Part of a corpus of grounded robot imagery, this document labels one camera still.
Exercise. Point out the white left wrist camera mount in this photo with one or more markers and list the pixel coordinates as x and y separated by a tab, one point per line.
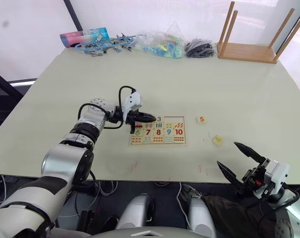
132	100

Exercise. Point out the grey robot torso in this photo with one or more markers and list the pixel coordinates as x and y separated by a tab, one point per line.
144	234

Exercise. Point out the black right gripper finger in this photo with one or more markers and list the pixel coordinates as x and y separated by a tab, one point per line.
250	151
230	174

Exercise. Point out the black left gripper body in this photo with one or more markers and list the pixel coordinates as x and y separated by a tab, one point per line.
133	119

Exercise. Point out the wooden number puzzle board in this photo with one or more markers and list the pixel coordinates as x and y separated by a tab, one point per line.
164	143

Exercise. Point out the clear bag of colourful pieces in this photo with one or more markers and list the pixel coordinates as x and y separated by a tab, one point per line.
162	45

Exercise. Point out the upturned wooden stool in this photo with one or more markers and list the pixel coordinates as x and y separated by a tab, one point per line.
246	52

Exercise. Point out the yellow picture wooden tile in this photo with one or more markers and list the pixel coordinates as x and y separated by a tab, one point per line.
217	140

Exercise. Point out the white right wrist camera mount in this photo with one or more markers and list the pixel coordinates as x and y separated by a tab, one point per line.
281	173

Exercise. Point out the number 9 wooden tile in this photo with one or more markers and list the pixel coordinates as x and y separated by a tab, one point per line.
168	132

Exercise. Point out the black frame bar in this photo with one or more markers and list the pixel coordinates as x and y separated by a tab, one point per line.
6	84
74	15

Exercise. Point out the black floor device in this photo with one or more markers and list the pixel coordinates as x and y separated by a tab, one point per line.
97	220

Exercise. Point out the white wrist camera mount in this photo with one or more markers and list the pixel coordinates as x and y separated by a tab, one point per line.
281	173
132	100

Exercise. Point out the blue hanger with metal clips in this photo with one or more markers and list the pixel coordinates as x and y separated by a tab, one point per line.
97	45

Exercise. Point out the number 10 wooden tile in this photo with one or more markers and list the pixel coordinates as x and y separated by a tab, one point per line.
178	132

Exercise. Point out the number 6 wooden tile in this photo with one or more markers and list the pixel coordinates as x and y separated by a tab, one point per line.
138	132

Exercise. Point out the number 8 wooden tile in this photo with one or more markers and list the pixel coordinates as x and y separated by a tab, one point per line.
158	132

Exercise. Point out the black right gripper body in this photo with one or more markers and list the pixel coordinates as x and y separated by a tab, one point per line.
252	179

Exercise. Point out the silver rounded robot leg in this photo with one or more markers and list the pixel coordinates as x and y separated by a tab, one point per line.
135	210
199	218

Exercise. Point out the number 5 wooden tile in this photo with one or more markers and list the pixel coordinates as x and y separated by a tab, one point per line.
201	119

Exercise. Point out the number 3 wooden tile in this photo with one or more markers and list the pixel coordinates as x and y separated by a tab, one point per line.
159	119

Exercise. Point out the bag of black parts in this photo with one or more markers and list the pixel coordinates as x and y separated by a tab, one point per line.
199	48

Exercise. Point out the dark cloth bundle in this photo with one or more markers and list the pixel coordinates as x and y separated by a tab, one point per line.
229	213

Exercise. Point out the pink and blue tube package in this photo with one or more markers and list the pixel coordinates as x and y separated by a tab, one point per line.
80	37

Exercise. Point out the number 7 wooden tile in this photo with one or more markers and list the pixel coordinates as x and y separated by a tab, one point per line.
148	132

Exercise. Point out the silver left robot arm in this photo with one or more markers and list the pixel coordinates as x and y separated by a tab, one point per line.
63	158

